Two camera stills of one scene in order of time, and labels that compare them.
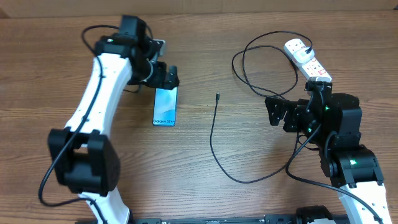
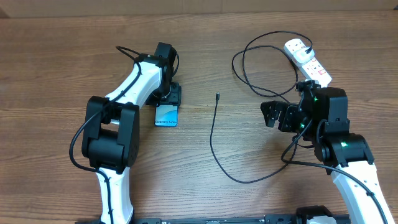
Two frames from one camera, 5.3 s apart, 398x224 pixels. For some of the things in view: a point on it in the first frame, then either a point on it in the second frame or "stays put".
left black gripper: [157, 79] -> [173, 98]
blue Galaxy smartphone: [165, 107] stays put
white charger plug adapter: [301, 56] stays put
